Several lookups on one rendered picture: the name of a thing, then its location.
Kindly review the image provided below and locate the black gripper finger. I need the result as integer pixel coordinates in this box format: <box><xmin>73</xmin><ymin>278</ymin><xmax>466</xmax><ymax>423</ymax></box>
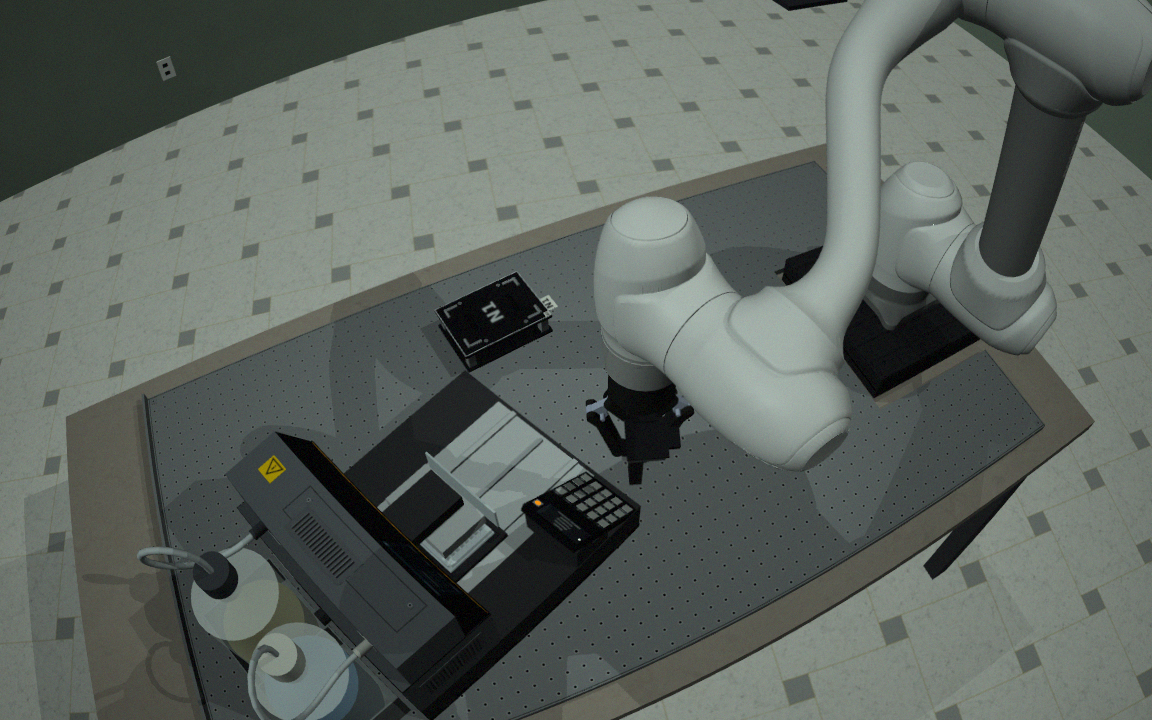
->
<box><xmin>635</xmin><ymin>394</ymin><xmax>694</xmax><ymax>485</ymax></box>
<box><xmin>586</xmin><ymin>396</ymin><xmax>637</xmax><ymax>485</ymax></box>

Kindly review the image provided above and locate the grey curved hose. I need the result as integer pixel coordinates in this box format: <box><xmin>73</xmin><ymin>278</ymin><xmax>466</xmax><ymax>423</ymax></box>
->
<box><xmin>247</xmin><ymin>645</ymin><xmax>358</xmax><ymax>720</ymax></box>

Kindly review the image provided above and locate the black rectangular frame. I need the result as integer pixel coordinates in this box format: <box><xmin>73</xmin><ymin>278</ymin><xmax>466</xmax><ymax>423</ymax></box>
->
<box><xmin>435</xmin><ymin>271</ymin><xmax>553</xmax><ymax>373</ymax></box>

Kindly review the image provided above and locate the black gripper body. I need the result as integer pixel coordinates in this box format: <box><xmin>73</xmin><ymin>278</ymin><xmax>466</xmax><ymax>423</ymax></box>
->
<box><xmin>602</xmin><ymin>376</ymin><xmax>679</xmax><ymax>420</ymax></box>

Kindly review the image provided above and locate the translucent plastic bottle with grey cap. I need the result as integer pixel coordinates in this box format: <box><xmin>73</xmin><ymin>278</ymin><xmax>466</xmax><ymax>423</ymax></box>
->
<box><xmin>252</xmin><ymin>622</ymin><xmax>386</xmax><ymax>720</ymax></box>

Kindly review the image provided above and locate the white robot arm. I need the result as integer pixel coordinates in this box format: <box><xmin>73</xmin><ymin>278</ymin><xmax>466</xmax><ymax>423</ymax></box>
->
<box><xmin>593</xmin><ymin>0</ymin><xmax>1152</xmax><ymax>472</ymax></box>

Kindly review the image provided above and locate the grey flexible hose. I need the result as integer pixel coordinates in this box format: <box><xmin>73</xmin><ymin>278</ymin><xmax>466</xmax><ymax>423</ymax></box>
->
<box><xmin>137</xmin><ymin>533</ymin><xmax>255</xmax><ymax>574</ymax></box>

